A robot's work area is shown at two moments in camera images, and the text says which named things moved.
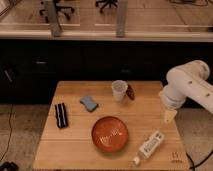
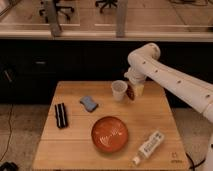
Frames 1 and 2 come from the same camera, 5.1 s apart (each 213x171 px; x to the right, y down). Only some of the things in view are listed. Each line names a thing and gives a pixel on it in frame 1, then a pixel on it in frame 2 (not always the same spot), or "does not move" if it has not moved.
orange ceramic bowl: [109, 134] does not move
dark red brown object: [130, 92] does not move
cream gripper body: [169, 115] to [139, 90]
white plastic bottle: [149, 148] does not move
